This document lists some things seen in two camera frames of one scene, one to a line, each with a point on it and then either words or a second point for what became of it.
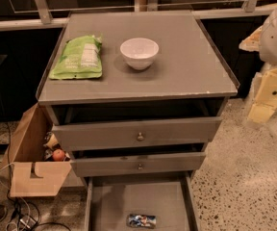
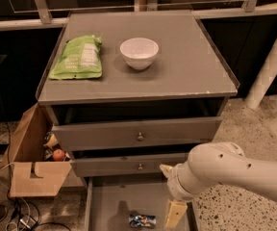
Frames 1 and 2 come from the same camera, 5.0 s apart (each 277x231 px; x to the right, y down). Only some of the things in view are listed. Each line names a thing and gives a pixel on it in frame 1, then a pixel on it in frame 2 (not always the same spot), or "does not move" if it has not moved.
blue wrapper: [141, 220] does not move
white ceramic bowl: [138, 52] does not move
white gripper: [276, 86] to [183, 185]
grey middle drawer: [91, 167] does not move
